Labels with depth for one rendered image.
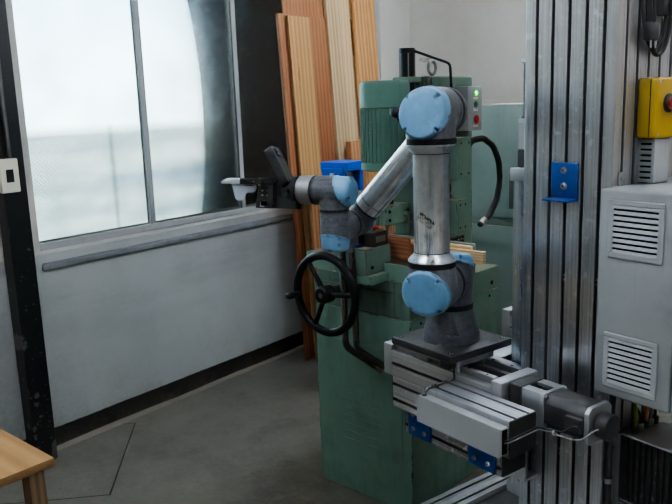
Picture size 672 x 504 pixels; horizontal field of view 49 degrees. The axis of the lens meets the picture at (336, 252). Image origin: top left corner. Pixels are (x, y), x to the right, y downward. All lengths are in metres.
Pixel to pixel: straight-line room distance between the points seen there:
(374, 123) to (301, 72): 1.62
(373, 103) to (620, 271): 1.17
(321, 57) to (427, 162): 2.69
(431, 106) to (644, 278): 0.59
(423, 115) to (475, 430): 0.72
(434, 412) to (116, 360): 2.08
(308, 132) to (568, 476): 2.66
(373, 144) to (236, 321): 1.77
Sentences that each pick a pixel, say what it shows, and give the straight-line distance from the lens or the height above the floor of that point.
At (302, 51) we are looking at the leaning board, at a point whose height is 1.72.
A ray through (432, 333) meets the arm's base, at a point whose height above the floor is 0.85.
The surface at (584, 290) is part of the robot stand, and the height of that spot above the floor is 0.98.
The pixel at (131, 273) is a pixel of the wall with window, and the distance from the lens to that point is 3.57.
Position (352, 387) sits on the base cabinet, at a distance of 2.75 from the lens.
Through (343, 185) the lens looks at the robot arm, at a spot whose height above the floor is 1.23.
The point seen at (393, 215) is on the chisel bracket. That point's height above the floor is 1.03.
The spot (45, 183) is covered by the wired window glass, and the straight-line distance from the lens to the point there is 3.39.
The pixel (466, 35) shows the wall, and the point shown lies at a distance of 5.08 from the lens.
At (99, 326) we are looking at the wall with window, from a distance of 3.51.
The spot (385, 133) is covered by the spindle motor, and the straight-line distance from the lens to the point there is 2.57.
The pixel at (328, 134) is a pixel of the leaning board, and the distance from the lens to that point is 4.34.
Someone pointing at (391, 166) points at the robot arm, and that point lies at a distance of 1.91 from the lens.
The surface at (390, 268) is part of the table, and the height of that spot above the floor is 0.88.
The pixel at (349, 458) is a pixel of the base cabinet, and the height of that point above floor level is 0.12.
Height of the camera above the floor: 1.43
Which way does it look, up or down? 11 degrees down
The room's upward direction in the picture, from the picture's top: 2 degrees counter-clockwise
